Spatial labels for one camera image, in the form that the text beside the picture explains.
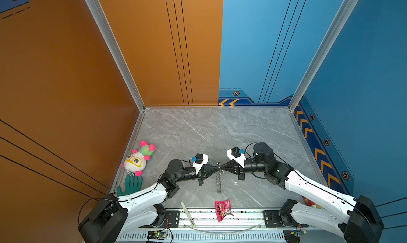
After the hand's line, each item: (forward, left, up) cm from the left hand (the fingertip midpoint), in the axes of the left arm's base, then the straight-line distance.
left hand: (218, 167), depth 70 cm
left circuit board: (-23, +28, -20) cm, 42 cm away
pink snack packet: (-13, -2, -18) cm, 22 cm away
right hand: (0, -2, +1) cm, 2 cm away
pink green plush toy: (+8, +44, -12) cm, 47 cm away
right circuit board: (-23, -34, -20) cm, 45 cm away
